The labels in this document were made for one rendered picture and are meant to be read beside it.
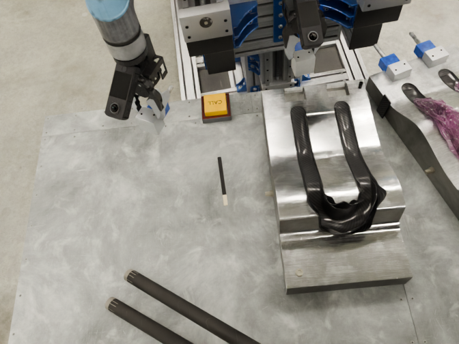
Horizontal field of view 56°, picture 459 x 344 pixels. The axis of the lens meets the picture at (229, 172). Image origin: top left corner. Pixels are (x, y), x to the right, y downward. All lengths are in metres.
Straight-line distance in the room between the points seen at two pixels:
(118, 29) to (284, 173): 0.46
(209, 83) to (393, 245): 1.31
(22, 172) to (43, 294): 1.30
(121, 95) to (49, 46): 1.94
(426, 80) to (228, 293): 0.74
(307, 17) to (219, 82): 1.11
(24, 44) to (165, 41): 0.86
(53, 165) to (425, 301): 0.97
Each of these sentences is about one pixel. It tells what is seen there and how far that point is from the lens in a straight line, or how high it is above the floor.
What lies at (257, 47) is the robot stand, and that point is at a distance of 1.47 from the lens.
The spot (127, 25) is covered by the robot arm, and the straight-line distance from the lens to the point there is 0.83.
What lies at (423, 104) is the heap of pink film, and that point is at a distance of 1.15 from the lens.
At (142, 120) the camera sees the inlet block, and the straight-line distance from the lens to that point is 1.04.
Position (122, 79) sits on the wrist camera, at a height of 1.11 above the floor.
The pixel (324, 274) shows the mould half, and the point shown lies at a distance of 0.94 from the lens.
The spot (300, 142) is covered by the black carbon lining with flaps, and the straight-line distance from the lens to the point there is 1.05.
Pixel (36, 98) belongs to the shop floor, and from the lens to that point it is 2.59.
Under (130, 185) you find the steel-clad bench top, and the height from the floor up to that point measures 0.80.
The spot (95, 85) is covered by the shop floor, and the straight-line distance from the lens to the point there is 2.49.
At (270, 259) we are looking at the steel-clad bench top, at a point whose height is 0.80.
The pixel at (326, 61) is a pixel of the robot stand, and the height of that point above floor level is 0.21.
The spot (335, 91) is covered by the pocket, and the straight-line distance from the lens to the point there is 1.16.
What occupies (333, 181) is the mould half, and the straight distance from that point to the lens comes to 0.95.
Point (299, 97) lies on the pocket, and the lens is 1.14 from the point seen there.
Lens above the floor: 1.77
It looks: 62 degrees down
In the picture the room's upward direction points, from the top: 11 degrees counter-clockwise
